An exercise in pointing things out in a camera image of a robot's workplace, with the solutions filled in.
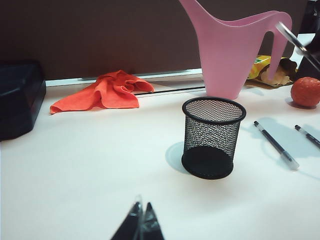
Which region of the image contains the pink plastic watering can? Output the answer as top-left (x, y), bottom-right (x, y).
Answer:
top-left (178, 0), bottom-right (293, 100)

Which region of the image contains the black plastic box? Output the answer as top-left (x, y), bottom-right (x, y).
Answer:
top-left (0, 59), bottom-right (47, 142)

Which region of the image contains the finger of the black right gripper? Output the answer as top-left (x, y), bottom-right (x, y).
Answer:
top-left (302, 36), bottom-right (320, 55)

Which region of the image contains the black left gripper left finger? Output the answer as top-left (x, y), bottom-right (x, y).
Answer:
top-left (109, 194), bottom-right (145, 240)

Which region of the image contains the brown desk partition panel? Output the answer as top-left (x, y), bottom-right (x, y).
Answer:
top-left (0, 0), bottom-right (301, 81)

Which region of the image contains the orange fruit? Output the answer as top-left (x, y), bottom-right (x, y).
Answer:
top-left (290, 76), bottom-right (320, 109)

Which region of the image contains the black mesh pen holder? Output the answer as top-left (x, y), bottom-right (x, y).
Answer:
top-left (181, 96), bottom-right (247, 180)

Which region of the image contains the yellow snack bag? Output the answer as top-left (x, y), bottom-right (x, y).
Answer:
top-left (246, 54), bottom-right (300, 88)

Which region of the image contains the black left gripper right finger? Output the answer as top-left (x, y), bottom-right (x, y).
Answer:
top-left (139, 201), bottom-right (166, 240)

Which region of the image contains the black kettle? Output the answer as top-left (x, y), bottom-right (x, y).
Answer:
top-left (297, 0), bottom-right (320, 76)

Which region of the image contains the orange cloth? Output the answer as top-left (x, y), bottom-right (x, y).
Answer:
top-left (49, 69), bottom-right (155, 115)

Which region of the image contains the aluminium partition base rail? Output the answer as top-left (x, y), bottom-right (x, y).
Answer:
top-left (44, 68), bottom-right (206, 96)

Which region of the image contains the black gel pen clear cap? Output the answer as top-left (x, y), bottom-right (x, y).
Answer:
top-left (294, 124), bottom-right (320, 151)
top-left (275, 21), bottom-right (320, 70)
top-left (253, 120), bottom-right (300, 171)

